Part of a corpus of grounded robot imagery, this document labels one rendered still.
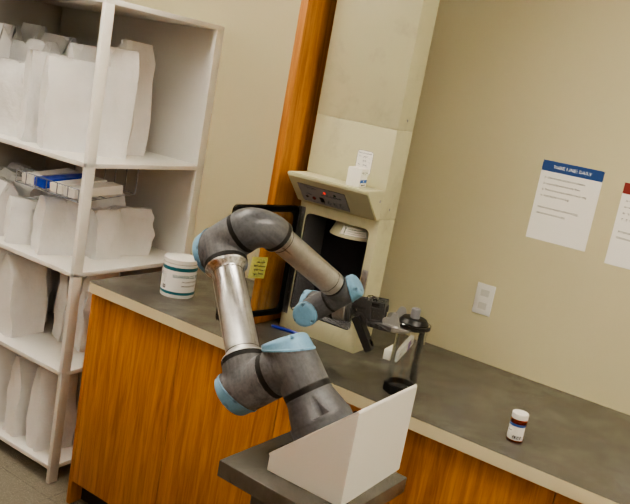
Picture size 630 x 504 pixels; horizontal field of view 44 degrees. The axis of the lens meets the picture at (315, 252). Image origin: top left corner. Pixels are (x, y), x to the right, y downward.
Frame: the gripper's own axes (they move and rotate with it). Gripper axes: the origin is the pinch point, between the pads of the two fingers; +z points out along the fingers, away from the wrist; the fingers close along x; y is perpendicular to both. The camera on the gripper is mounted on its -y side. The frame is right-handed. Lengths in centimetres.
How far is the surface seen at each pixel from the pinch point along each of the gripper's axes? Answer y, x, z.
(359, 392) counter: -19.6, -10.1, -10.6
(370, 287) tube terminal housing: 4.5, 25.4, -20.1
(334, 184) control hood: 38, 15, -34
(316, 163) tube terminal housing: 43, 30, -46
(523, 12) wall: 103, 60, 12
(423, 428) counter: -22.8, -17.5, 10.9
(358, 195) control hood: 36.2, 13.4, -25.4
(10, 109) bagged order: 44, 51, -192
